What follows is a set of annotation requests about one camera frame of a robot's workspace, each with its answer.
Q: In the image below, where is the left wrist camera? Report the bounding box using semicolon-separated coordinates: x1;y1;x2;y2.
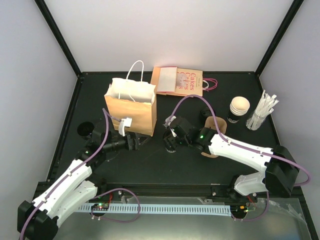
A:
118;117;132;137

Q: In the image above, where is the jar of white stirrers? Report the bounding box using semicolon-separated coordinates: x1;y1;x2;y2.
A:
246;90;279;131

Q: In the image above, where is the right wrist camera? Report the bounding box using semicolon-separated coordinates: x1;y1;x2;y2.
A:
163;115;177;137

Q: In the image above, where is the Cakes printed paper bag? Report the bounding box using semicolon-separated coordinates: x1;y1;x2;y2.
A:
158;68;218;97

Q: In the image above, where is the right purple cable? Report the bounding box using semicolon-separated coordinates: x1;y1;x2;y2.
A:
169;94;312;223

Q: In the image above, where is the black frame post right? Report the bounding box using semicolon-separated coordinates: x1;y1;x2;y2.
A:
255;0;304;77

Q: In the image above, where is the orange paper bag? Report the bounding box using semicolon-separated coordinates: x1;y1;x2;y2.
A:
104;67;157;136

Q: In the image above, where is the black frame post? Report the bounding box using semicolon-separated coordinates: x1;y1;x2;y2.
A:
255;0;304;77
34;0;82;77

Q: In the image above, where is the black frame post left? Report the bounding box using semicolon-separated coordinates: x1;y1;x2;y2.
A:
34;0;82;77

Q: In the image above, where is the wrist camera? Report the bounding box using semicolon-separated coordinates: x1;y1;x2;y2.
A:
163;115;177;137
118;117;132;137

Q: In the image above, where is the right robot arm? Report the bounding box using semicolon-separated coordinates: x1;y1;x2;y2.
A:
163;116;299;202

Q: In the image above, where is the stack of paper cups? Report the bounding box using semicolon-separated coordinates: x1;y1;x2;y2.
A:
227;96;250;124

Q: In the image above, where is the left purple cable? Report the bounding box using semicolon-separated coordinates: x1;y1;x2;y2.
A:
18;107;141;240

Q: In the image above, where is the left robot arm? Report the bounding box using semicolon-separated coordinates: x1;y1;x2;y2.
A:
17;126;150;240

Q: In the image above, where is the light blue cable duct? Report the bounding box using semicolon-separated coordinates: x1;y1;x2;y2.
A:
76;203;231;217

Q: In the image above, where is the black paper cup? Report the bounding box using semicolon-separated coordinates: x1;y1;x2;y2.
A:
165;148;176;153
76;121;95;140

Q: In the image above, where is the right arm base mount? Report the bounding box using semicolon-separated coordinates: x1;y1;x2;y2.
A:
209;184;258;204

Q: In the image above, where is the stack of black lids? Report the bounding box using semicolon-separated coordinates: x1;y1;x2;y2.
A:
199;107;213;121

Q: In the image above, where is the purple cable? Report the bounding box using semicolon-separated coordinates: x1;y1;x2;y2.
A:
18;107;141;240
169;94;312;223

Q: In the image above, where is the orange flat bag stack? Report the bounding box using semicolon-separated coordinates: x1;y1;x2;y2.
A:
150;66;178;94

